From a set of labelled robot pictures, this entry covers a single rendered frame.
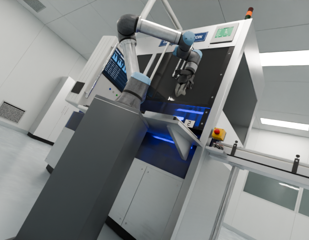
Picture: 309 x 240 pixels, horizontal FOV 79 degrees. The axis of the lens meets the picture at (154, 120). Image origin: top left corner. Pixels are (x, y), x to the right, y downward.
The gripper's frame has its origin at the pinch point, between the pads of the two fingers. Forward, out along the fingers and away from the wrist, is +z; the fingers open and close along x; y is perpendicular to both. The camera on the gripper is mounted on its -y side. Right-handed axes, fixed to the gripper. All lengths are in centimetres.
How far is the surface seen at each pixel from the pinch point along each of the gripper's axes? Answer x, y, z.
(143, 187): 24, 39, 64
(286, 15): -18, 112, -189
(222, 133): -20.8, 37.9, 6.3
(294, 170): -64, 48, 16
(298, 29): -30, 137, -189
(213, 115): -9.9, 38.5, -5.9
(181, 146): -2.1, 25.0, 26.9
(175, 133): -2.1, 12.3, 22.1
